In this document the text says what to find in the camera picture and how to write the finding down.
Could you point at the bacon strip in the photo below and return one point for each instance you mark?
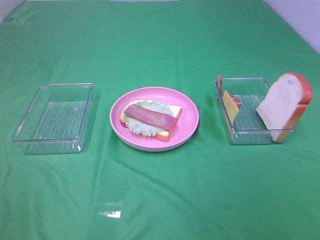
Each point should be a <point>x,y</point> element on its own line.
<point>150,117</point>

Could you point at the bread slice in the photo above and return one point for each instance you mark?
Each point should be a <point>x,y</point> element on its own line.
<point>284,104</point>
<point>150,118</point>

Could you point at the green lettuce leaf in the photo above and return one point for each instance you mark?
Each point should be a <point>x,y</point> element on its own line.
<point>140,128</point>

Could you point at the ham slice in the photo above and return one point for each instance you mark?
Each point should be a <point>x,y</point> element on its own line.
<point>219,81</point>

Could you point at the pink round plate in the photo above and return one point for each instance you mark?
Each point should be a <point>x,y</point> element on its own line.
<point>187,122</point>

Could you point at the yellow cheese slice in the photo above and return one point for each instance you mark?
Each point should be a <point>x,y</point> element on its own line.
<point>231,104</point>

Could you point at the green table cloth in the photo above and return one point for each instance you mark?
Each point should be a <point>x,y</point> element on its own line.
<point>207,189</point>

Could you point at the clear plastic film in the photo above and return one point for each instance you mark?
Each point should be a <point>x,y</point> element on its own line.
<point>111,195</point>

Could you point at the right clear plastic tray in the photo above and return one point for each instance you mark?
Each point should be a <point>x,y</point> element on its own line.
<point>247,128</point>

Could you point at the clear plastic tray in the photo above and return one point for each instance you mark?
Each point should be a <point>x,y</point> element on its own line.
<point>247,128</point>
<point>57,119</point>

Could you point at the left clear plastic tray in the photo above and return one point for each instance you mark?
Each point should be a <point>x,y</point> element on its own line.
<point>57,119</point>

